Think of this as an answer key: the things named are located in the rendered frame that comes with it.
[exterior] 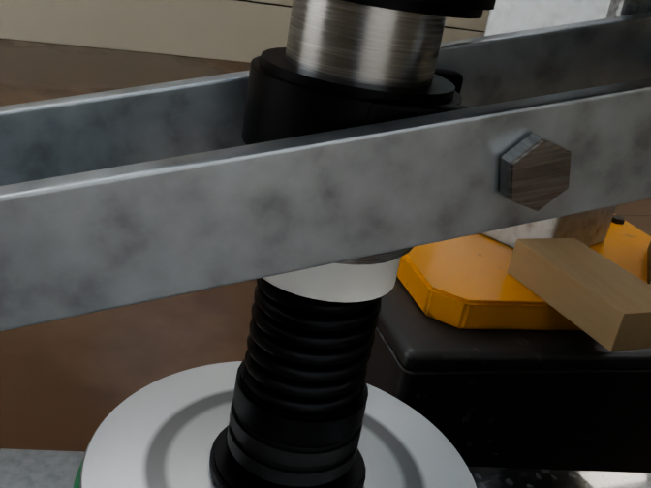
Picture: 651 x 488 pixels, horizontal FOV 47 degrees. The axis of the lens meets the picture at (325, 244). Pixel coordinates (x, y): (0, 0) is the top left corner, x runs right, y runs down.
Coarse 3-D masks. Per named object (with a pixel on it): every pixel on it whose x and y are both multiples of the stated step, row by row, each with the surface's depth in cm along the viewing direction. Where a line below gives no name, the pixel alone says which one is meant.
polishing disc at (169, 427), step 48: (192, 384) 46; (96, 432) 41; (144, 432) 41; (192, 432) 42; (384, 432) 45; (432, 432) 46; (96, 480) 37; (144, 480) 38; (192, 480) 39; (384, 480) 41; (432, 480) 42
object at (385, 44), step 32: (320, 0) 29; (320, 32) 29; (352, 32) 29; (384, 32) 29; (416, 32) 29; (256, 64) 32; (288, 64) 31; (320, 64) 30; (352, 64) 29; (384, 64) 29; (416, 64) 30; (256, 96) 31; (288, 96) 29; (320, 96) 28; (352, 96) 29; (384, 96) 29; (416, 96) 29; (448, 96) 31; (256, 128) 31; (288, 128) 29; (320, 128) 29; (384, 256) 32
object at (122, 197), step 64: (448, 64) 39; (512, 64) 40; (576, 64) 41; (640, 64) 42; (0, 128) 34; (64, 128) 35; (128, 128) 36; (192, 128) 36; (384, 128) 27; (448, 128) 28; (512, 128) 29; (576, 128) 29; (640, 128) 30; (0, 192) 25; (64, 192) 25; (128, 192) 26; (192, 192) 26; (256, 192) 27; (320, 192) 27; (384, 192) 28; (448, 192) 29; (512, 192) 29; (576, 192) 31; (640, 192) 32; (0, 256) 25; (64, 256) 26; (128, 256) 26; (192, 256) 27; (256, 256) 28; (320, 256) 29; (0, 320) 26
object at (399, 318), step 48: (384, 336) 92; (432, 336) 89; (480, 336) 91; (528, 336) 93; (576, 336) 96; (384, 384) 91; (432, 384) 87; (480, 384) 89; (528, 384) 91; (576, 384) 93; (624, 384) 95; (480, 432) 92; (528, 432) 94; (576, 432) 97; (624, 432) 99
